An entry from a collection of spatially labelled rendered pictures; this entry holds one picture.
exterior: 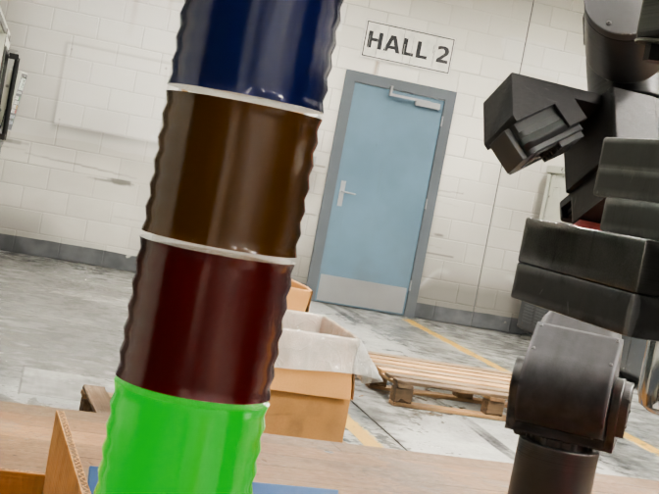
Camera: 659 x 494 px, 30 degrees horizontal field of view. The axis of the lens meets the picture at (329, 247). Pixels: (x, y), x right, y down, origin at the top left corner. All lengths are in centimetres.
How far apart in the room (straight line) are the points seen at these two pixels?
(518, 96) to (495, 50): 1124
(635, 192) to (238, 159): 29
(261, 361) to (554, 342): 67
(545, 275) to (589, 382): 41
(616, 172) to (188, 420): 31
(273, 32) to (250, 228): 4
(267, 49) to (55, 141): 1101
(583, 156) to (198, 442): 61
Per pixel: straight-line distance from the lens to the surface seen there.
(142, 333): 29
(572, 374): 92
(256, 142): 28
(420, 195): 1180
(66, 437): 72
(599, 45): 84
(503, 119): 83
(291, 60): 28
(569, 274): 50
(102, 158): 1129
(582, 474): 96
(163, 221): 28
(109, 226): 1133
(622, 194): 55
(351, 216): 1163
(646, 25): 55
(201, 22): 29
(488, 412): 699
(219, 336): 28
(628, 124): 85
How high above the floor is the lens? 114
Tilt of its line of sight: 3 degrees down
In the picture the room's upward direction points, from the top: 11 degrees clockwise
